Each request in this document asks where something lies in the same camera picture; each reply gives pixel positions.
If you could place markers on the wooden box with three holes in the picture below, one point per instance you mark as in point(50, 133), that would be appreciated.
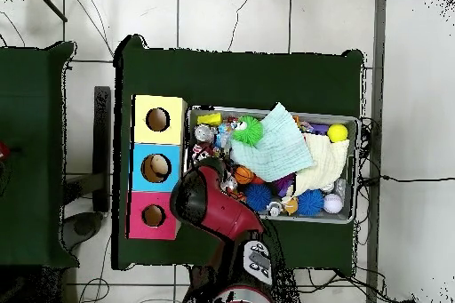
point(160, 134)

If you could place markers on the small orange basketball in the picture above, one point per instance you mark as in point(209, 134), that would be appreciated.
point(243, 175)

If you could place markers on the mint green cloth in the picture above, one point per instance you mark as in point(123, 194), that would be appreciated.
point(277, 150)

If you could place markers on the shallow mesh bin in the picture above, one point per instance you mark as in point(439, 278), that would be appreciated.
point(350, 175)

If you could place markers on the black panel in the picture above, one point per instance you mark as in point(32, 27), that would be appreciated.
point(102, 146)

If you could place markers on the white baseball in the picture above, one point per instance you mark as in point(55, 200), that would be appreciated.
point(333, 203)

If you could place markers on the cream cloth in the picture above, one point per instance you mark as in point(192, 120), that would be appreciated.
point(327, 164)

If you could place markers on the crushed clear plastic bottle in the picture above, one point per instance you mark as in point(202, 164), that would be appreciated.
point(223, 136)

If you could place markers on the crushed can with silver end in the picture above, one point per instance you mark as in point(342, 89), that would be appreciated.
point(203, 133)

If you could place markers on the blue spiky ball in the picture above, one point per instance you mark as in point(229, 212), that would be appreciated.
point(257, 197)
point(310, 202)

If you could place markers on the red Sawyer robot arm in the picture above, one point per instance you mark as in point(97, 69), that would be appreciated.
point(220, 207)

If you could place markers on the green fuzzy ball with eyes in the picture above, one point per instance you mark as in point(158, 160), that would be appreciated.
point(250, 130)

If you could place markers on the yellow ball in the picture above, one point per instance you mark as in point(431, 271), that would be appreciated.
point(337, 132)

